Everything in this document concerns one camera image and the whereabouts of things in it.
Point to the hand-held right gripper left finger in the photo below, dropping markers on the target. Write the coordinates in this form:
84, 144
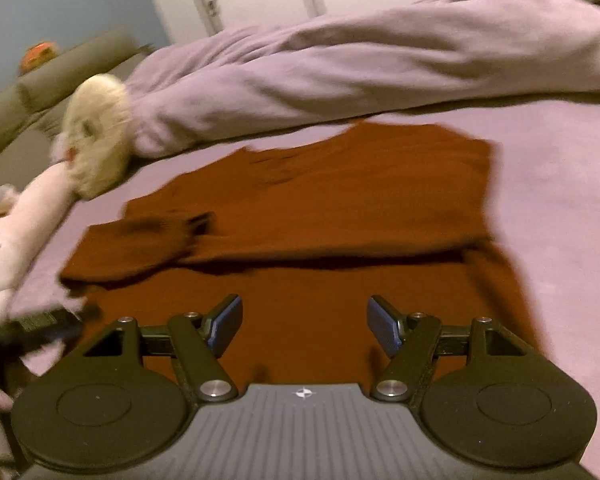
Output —
225, 329

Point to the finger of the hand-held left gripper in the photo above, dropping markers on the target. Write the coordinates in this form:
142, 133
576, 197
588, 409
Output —
72, 321

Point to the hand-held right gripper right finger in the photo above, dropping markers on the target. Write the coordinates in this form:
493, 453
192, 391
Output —
385, 329

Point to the brown sweater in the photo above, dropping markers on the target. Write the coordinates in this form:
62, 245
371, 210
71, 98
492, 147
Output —
340, 200

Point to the pink plush toy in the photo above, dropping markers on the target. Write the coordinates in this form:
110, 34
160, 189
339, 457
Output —
25, 220

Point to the cream plush toy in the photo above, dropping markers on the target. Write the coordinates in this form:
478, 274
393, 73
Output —
97, 135

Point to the olive green sofa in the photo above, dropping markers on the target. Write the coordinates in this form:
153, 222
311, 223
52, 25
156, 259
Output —
65, 67

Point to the lilac duvet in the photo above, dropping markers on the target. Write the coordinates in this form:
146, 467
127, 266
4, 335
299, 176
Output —
360, 65

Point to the orange soft toy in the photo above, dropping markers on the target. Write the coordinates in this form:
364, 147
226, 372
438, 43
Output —
39, 56

